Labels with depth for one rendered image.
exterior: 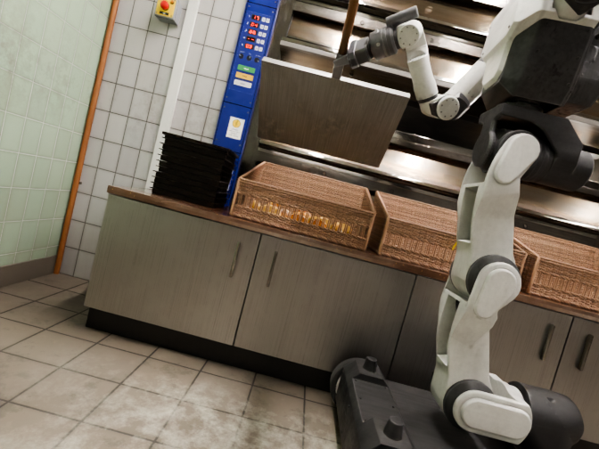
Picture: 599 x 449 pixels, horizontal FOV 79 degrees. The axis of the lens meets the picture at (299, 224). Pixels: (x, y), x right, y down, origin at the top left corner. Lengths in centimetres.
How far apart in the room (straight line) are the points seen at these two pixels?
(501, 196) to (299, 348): 88
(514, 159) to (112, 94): 188
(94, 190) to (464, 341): 187
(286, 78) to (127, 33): 109
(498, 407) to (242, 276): 90
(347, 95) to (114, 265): 109
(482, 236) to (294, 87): 85
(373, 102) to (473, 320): 83
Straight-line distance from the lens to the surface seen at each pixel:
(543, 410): 130
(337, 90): 144
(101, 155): 222
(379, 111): 147
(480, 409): 117
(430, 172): 201
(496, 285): 108
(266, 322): 145
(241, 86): 200
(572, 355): 178
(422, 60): 133
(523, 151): 110
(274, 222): 142
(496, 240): 111
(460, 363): 116
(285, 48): 193
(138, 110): 216
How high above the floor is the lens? 71
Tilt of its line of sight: 4 degrees down
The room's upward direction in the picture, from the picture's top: 15 degrees clockwise
